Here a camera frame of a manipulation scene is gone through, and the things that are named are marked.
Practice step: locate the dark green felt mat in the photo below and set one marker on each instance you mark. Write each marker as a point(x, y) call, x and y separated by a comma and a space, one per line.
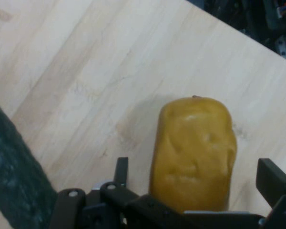
point(12, 167)

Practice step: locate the yellow potato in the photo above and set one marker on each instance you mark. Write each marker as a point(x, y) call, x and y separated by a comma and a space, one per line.
point(195, 152)

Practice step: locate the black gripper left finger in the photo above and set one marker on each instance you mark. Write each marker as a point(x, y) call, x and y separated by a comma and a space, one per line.
point(114, 205)

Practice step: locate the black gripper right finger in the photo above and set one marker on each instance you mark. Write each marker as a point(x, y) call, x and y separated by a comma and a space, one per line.
point(276, 186)

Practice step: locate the dark metal equipment frame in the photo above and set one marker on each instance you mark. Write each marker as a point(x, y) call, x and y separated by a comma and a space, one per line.
point(259, 21)

